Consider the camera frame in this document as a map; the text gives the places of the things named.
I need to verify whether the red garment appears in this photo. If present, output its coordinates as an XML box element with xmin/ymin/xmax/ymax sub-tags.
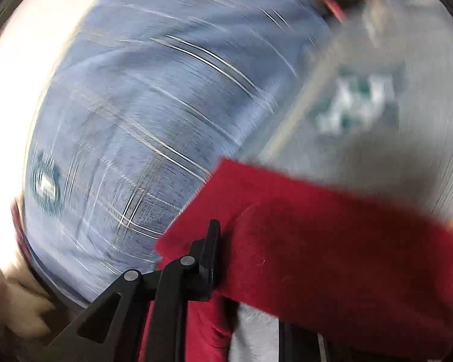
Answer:
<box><xmin>155</xmin><ymin>159</ymin><xmax>453</xmax><ymax>361</ymax></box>

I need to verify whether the beige crumpled cloth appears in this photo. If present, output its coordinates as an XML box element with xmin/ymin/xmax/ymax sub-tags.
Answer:
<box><xmin>0</xmin><ymin>257</ymin><xmax>55</xmax><ymax>339</ymax></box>

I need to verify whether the blue plaid pillow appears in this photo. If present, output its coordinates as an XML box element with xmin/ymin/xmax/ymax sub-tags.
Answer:
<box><xmin>23</xmin><ymin>0</ymin><xmax>329</xmax><ymax>306</ymax></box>

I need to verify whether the grey patterned bedsheet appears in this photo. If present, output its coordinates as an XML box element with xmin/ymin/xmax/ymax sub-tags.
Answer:
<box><xmin>226</xmin><ymin>0</ymin><xmax>453</xmax><ymax>362</ymax></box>

